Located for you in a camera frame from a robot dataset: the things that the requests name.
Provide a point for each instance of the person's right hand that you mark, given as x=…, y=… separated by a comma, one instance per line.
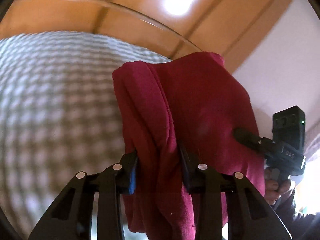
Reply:
x=274, y=191

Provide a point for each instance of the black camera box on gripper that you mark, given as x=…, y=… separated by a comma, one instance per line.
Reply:
x=289, y=127

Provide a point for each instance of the dark red embroidered sweater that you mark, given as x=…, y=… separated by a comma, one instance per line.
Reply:
x=191, y=103

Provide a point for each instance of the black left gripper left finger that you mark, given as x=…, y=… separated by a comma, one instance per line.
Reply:
x=70, y=214

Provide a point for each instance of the green white checkered bedspread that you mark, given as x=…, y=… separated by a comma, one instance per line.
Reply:
x=59, y=115

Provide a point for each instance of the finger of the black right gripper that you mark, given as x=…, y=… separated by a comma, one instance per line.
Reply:
x=248, y=139

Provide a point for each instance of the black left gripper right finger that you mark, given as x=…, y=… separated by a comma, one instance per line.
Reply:
x=248, y=214

